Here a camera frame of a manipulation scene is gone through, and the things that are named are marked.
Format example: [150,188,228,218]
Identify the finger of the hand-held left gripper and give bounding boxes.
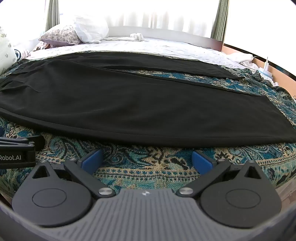
[0,135,45,151]

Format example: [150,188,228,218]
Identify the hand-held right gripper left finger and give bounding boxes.
[30,149,116,198]

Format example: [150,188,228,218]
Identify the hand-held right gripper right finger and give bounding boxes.
[176,150,266,198]

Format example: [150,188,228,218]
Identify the black pants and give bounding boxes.
[0,51,294,149]

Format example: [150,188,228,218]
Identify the teal paisley blanket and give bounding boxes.
[0,50,296,204]

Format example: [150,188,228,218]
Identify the navy and white patterned cloth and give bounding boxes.
[13,47,31,62]

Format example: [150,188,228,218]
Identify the white quilted cushion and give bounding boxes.
[0,25,18,72]

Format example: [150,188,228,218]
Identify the stack of blue white items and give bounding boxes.
[259,66,273,79]

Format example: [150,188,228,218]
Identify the floral pillow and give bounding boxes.
[38,24,81,47]

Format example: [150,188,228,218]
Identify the crumpled white cloth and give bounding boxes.
[228,52,259,70]

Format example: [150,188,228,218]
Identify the wooden bed side board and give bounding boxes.
[222,44,296,93]

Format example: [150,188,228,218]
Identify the white bed sheet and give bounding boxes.
[23,37,255,70]

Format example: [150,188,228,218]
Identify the white pillow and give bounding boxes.
[73,15,110,44]

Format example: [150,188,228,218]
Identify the grey bed headboard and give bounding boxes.
[107,26,223,50]

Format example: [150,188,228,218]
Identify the green curtain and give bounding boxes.
[210,0,229,41]
[45,0,61,32]

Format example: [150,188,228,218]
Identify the knotted white cloth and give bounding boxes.
[129,32,145,42]

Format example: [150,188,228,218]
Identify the white sheer curtain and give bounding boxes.
[58,0,220,39]

